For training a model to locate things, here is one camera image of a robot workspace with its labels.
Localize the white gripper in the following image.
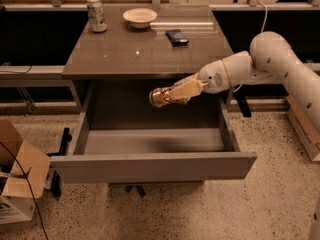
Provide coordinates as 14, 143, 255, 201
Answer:
169, 60, 230, 100

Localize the orange soda can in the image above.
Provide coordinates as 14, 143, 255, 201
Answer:
149, 87, 189, 108

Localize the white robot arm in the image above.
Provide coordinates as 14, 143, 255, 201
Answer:
169, 31, 320, 133

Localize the grey cabinet with top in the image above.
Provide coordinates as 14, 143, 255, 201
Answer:
62, 5, 232, 105

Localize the open grey top drawer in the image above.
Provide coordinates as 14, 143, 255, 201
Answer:
59, 81, 257, 184

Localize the green white soda can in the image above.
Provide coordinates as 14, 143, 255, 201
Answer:
87, 0, 107, 33

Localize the black stand left of drawer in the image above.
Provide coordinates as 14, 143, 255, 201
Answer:
47, 128, 72, 198

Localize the dark blue snack packet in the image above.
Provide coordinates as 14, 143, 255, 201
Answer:
165, 29, 189, 46

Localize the white ceramic bowl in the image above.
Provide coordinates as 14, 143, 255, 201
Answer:
123, 8, 158, 29

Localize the cardboard box right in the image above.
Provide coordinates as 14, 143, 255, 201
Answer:
286, 95, 320, 162

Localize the open cardboard box left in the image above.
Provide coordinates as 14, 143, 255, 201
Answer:
0, 119, 50, 224

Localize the white hanging cable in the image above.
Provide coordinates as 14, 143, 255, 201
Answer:
233, 2, 269, 94

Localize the black cable on floor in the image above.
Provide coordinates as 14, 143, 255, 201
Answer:
0, 140, 50, 240

